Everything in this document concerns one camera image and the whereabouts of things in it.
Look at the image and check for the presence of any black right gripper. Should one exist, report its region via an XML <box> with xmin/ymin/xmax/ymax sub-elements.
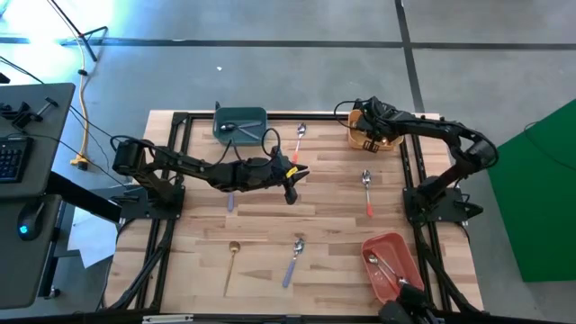
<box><xmin>355</xmin><ymin>96</ymin><xmax>404</xmax><ymax>148</ymax></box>

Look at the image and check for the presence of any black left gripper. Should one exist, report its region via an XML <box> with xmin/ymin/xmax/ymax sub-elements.
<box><xmin>263</xmin><ymin>150</ymin><xmax>311</xmax><ymax>190</ymax></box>

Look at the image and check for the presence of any red-handled silver spoon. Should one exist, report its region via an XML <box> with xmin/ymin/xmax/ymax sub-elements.
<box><xmin>361</xmin><ymin>169</ymin><xmax>375</xmax><ymax>219</ymax></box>
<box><xmin>291</xmin><ymin>121</ymin><xmax>308</xmax><ymax>164</ymax></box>
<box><xmin>366</xmin><ymin>253</ymin><xmax>410</xmax><ymax>288</ymax></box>

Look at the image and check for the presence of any gold spoon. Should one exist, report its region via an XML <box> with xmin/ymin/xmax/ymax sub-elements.
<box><xmin>222</xmin><ymin>240</ymin><xmax>242</xmax><ymax>298</ymax></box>

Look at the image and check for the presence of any yellow plastic bin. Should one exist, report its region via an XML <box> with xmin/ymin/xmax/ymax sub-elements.
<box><xmin>346</xmin><ymin>109</ymin><xmax>406</xmax><ymax>152</ymax></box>

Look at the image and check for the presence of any green plastic bin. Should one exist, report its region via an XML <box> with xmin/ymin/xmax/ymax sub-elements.
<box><xmin>211</xmin><ymin>106</ymin><xmax>269</xmax><ymax>147</ymax></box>

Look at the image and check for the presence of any red plastic bin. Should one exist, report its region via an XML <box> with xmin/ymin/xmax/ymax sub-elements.
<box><xmin>360</xmin><ymin>231</ymin><xmax>426</xmax><ymax>305</ymax></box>

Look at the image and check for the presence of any black blurry equipment piece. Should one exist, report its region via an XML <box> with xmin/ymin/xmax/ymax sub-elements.
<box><xmin>377</xmin><ymin>282</ymin><xmax>437</xmax><ymax>324</ymax></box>

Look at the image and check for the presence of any green board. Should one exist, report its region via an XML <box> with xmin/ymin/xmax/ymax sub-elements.
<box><xmin>487</xmin><ymin>97</ymin><xmax>576</xmax><ymax>284</ymax></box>

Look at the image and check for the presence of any white paper sheet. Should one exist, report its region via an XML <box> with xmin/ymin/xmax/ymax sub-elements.
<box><xmin>66</xmin><ymin>207</ymin><xmax>119</xmax><ymax>270</ymax></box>

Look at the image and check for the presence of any grey desk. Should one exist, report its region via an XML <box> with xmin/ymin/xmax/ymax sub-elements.
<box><xmin>0</xmin><ymin>82</ymin><xmax>77</xmax><ymax>311</ymax></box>

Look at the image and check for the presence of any black tripod stand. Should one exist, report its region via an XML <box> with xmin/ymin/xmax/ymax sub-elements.
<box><xmin>46</xmin><ymin>0</ymin><xmax>110</xmax><ymax>63</ymax></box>

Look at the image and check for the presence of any black computer mouse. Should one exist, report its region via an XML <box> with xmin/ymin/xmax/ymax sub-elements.
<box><xmin>16</xmin><ymin>199</ymin><xmax>47</xmax><ymax>242</ymax></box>

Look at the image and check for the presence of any black desk clamp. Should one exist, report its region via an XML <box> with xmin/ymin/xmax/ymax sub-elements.
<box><xmin>0</xmin><ymin>95</ymin><xmax>60</xmax><ymax>132</ymax></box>

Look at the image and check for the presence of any black keyboard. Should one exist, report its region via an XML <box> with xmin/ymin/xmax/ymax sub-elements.
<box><xmin>0</xmin><ymin>136</ymin><xmax>34</xmax><ymax>185</ymax></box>

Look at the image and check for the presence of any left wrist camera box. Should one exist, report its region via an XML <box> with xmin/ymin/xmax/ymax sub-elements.
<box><xmin>283</xmin><ymin>184</ymin><xmax>300</xmax><ymax>206</ymax></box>

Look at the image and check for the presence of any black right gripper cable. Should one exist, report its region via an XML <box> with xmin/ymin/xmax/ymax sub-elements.
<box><xmin>334</xmin><ymin>98</ymin><xmax>361</xmax><ymax>131</ymax></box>

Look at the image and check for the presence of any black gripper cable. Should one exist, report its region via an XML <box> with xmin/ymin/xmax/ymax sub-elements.
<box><xmin>215</xmin><ymin>127</ymin><xmax>283</xmax><ymax>170</ymax></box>
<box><xmin>334</xmin><ymin>98</ymin><xmax>361</xmax><ymax>131</ymax></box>

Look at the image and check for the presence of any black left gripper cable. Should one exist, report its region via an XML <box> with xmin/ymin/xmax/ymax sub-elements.
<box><xmin>215</xmin><ymin>127</ymin><xmax>283</xmax><ymax>170</ymax></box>

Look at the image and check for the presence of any black aluminium table frame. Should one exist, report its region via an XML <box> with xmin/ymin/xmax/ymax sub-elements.
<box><xmin>107</xmin><ymin>110</ymin><xmax>485</xmax><ymax>316</ymax></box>

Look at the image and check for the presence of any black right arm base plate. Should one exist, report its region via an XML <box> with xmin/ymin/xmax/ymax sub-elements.
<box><xmin>402</xmin><ymin>185</ymin><xmax>485</xmax><ymax>225</ymax></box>

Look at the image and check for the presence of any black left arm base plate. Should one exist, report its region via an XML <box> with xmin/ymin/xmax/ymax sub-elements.
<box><xmin>119</xmin><ymin>184</ymin><xmax>186</xmax><ymax>221</ymax></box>

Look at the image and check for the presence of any silver metal bracket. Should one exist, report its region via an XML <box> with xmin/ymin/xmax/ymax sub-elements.
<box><xmin>141</xmin><ymin>314</ymin><xmax>195</xmax><ymax>324</ymax></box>

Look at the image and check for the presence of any yellow power cable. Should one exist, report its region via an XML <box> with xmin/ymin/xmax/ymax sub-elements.
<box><xmin>69</xmin><ymin>38</ymin><xmax>92</xmax><ymax>171</ymax></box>

